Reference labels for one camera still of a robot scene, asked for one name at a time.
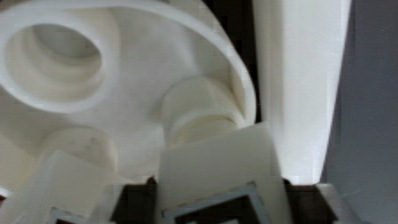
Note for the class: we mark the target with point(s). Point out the white stool leg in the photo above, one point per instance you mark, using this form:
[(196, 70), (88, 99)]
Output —
[(79, 162), (221, 186)]

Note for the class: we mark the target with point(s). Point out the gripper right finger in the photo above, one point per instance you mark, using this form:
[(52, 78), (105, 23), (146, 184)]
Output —
[(317, 205)]

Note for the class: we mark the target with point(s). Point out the white right fence wall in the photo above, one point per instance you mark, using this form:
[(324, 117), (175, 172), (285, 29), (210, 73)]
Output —
[(301, 37)]

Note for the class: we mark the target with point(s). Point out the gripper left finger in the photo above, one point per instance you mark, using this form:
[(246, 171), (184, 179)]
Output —
[(136, 203)]

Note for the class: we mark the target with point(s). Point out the white round stool seat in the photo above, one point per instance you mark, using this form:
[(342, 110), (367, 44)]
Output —
[(95, 54)]

